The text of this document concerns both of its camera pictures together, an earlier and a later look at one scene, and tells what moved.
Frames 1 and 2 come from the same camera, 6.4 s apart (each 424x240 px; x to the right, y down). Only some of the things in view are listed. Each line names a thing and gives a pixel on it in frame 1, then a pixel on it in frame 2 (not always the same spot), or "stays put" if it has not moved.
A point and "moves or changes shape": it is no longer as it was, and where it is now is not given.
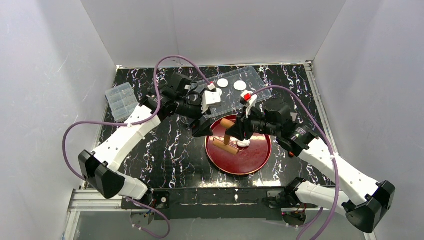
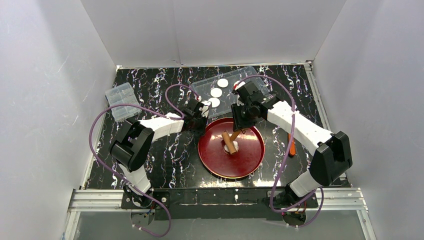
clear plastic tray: [223, 95] stays put
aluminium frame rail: [92, 200] stays put
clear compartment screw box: [122, 100] stays put
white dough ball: [245, 143] to [231, 146]
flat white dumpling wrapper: [222, 83] stays put
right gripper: [247, 124] to [238, 118]
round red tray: [249, 159] moves or changes shape
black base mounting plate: [210, 204] stays put
